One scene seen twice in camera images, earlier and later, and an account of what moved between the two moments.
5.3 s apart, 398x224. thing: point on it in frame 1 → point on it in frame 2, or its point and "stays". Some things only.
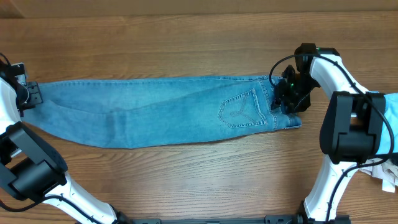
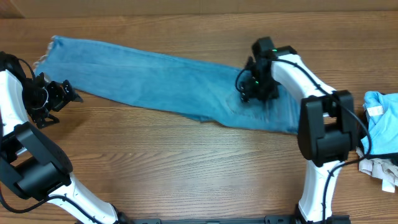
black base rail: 273,219 stays
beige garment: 387,171 stays
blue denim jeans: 133,114 → 173,82
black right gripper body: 282,101 → 253,86
